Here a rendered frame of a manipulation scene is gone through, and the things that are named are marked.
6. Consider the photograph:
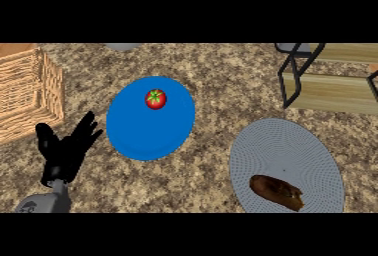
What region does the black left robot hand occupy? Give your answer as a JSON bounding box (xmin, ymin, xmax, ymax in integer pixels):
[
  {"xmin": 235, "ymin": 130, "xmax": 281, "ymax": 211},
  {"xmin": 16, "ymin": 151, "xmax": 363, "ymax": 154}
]
[{"xmin": 34, "ymin": 110, "xmax": 105, "ymax": 188}]

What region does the brown cupcake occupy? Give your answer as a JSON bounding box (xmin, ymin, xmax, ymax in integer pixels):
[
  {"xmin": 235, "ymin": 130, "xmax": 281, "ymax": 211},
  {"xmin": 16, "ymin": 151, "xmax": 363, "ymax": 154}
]
[{"xmin": 248, "ymin": 174, "xmax": 306, "ymax": 213}]

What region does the blue round plate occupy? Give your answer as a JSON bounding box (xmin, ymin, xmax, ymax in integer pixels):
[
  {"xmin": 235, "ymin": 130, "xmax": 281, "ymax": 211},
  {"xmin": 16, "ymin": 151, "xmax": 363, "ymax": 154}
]
[{"xmin": 105, "ymin": 76, "xmax": 197, "ymax": 162}]

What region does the wicker basket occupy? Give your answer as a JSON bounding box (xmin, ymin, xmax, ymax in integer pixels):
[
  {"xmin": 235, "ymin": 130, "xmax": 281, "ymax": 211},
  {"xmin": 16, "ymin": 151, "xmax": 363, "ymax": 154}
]
[{"xmin": 0, "ymin": 43, "xmax": 67, "ymax": 145}]

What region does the black wire tiered shelf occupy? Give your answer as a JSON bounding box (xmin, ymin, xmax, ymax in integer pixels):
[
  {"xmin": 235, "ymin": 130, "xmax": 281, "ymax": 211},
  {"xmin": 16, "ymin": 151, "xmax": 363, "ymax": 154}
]
[{"xmin": 273, "ymin": 42, "xmax": 378, "ymax": 116}]

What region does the grey round object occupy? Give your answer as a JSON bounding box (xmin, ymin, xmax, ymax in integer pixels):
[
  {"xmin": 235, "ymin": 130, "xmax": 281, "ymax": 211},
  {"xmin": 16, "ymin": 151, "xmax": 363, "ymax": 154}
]
[{"xmin": 104, "ymin": 42, "xmax": 142, "ymax": 52}]

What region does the red tomato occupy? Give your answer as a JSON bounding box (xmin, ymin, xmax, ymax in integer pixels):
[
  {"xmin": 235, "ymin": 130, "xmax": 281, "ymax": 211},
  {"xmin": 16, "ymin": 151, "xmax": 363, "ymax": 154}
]
[{"xmin": 143, "ymin": 88, "xmax": 168, "ymax": 111}]

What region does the grey round placemat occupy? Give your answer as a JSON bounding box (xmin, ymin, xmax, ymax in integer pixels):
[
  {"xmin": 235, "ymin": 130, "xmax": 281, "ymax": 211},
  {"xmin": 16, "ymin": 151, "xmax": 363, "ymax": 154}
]
[{"xmin": 229, "ymin": 118, "xmax": 346, "ymax": 214}]

